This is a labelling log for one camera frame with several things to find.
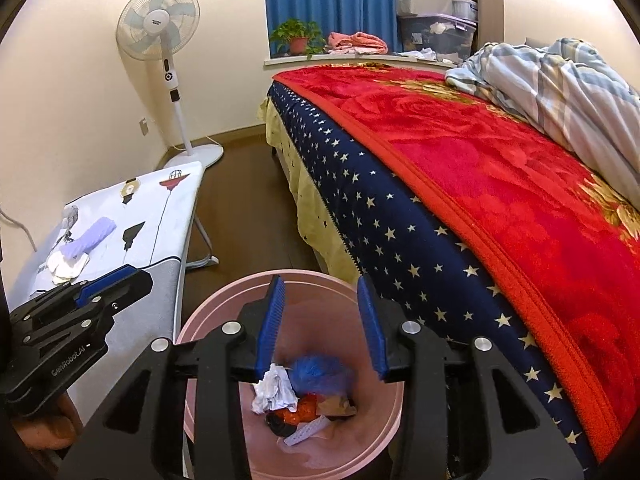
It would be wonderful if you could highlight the potted green plant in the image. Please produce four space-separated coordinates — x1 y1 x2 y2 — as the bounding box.
270 18 327 59

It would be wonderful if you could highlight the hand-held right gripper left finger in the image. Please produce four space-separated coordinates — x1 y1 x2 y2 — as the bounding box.
57 274 287 480

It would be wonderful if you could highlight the navy star mattress cover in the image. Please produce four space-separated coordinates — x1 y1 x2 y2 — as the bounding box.
267 82 602 480

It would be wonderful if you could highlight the white standing fan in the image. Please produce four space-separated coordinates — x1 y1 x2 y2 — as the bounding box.
115 0 225 169

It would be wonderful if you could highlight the clear plastic storage bin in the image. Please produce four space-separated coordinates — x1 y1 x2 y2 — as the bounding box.
397 10 479 57

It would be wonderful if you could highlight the yellow star bed skirt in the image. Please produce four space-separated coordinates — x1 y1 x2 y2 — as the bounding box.
257 95 362 282

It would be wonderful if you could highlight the red floral blanket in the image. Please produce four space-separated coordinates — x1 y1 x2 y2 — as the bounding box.
272 62 640 467

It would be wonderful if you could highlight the pink plastic bin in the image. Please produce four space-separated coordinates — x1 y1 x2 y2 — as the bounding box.
177 270 404 480

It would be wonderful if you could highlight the grey wall cable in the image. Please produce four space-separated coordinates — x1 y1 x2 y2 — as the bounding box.
0 207 39 254

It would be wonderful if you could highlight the pink folded cloth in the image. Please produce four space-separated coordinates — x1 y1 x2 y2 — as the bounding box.
327 31 389 56

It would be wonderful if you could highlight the cream crumpled paper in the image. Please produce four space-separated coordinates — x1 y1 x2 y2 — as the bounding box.
47 251 91 284

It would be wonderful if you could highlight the printed paper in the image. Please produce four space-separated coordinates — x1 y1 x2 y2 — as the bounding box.
251 362 299 414

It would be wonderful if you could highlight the clear plastic bag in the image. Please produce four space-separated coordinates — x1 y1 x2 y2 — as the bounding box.
317 395 357 417

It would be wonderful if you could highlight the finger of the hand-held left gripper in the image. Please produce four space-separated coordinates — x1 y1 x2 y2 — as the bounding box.
64 264 137 311
95 269 154 322

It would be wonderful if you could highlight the black snack packet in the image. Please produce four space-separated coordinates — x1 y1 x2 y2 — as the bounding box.
265 412 301 437

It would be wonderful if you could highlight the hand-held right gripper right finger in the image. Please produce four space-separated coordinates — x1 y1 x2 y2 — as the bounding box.
357 274 586 480

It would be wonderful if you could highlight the white printed tablecloth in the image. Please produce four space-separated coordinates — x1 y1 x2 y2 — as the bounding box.
30 161 206 297

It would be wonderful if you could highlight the blue plastic cover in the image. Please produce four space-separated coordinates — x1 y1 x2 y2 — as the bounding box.
290 355 357 394

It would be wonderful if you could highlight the person's left hand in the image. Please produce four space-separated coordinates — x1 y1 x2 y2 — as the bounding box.
14 400 83 452

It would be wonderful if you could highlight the plaid quilt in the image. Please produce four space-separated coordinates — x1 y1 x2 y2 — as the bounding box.
444 37 640 197

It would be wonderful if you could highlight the red plastic wrapper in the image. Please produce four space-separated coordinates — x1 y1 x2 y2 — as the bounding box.
282 394 322 426

